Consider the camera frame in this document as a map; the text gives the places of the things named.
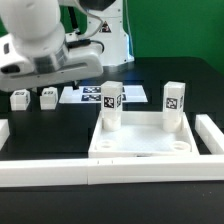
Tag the white marker sheet with tags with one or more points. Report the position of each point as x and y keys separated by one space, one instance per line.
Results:
x=92 y=94

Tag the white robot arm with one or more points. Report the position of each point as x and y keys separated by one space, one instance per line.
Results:
x=37 y=51

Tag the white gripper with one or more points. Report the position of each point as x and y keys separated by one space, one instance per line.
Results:
x=19 y=72

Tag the white square tabletop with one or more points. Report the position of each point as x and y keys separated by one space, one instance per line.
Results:
x=142 y=135

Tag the white U-shaped obstacle fence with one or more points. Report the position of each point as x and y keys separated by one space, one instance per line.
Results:
x=90 y=171

